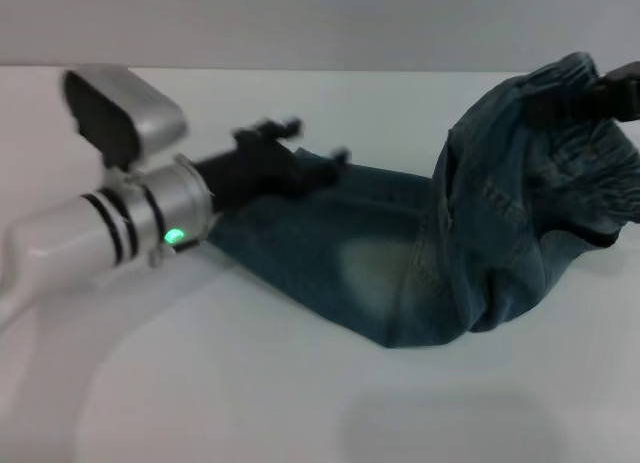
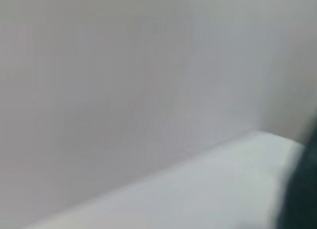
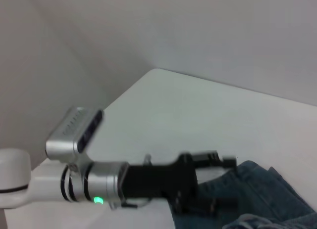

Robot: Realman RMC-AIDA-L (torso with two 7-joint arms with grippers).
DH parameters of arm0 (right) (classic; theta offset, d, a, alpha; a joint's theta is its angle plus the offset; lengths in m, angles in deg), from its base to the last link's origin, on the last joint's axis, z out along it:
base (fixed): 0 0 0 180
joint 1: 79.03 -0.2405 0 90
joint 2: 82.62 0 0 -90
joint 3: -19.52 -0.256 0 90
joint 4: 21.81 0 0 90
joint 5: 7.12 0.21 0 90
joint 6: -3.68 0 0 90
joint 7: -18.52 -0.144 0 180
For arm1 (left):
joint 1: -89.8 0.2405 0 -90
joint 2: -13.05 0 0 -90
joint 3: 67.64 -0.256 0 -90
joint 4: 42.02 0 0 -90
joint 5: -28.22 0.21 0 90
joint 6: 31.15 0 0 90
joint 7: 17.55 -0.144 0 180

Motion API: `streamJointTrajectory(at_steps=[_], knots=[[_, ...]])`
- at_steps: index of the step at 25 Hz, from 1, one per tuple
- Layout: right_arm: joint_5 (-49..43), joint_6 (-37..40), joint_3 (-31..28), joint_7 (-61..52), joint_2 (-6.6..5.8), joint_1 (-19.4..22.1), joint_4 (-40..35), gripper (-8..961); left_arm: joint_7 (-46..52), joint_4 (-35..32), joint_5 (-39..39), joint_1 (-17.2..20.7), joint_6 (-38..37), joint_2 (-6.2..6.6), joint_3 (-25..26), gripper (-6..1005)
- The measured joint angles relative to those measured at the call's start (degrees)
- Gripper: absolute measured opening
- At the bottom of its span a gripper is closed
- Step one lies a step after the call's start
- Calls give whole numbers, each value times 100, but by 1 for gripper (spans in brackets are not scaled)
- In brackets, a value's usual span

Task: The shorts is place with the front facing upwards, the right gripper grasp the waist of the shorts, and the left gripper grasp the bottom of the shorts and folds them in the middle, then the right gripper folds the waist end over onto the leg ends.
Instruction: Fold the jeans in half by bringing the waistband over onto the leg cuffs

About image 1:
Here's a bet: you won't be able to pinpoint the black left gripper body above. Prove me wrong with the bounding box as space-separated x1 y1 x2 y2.
192 132 311 218

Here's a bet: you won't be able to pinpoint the blue denim shorts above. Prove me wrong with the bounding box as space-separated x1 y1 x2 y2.
207 51 640 349

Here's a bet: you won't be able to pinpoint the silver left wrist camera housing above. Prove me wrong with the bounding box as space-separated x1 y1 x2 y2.
62 67 189 172

